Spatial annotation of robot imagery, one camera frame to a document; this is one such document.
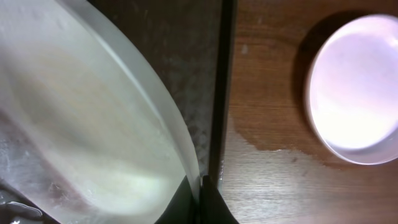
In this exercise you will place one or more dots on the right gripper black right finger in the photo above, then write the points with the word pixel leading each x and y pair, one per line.
pixel 213 209

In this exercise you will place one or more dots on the pink plate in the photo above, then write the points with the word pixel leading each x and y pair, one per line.
pixel 89 133

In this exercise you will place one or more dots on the white plate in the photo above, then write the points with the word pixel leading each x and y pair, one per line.
pixel 351 91

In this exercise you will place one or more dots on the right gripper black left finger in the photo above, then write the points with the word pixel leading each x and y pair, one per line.
pixel 182 208

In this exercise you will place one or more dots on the brown serving tray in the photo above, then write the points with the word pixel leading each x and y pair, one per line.
pixel 189 43

